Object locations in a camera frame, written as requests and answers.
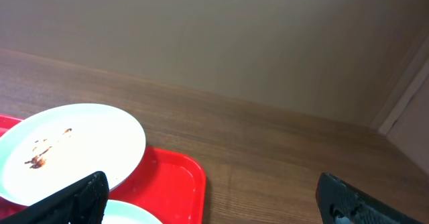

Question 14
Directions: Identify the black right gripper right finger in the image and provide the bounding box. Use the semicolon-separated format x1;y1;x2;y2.
316;172;420;224

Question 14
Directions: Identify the white plate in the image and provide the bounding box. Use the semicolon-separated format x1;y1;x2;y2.
101;200;162;224
1;103;146;206

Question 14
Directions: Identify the red plastic tray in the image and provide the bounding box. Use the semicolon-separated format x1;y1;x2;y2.
0;113;207;224

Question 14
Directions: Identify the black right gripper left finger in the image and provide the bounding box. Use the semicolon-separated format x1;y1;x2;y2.
1;171;109;224

